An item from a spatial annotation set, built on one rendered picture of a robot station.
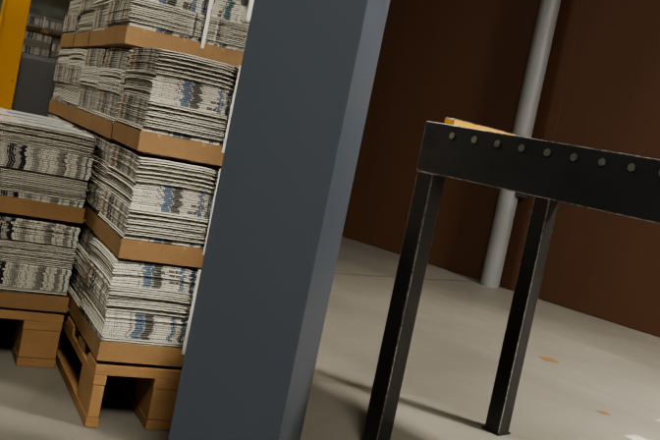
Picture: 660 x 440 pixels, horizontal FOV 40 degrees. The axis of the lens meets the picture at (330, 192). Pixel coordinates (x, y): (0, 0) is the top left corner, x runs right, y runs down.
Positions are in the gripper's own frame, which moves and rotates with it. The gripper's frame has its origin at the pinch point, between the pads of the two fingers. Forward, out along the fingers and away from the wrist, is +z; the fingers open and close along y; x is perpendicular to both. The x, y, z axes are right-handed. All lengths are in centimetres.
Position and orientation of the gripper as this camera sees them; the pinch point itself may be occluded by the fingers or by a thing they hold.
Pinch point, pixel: (248, 7)
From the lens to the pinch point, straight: 202.4
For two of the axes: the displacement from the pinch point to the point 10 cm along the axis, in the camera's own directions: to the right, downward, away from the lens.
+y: -8.9, -1.5, -4.3
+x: 4.1, 1.4, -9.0
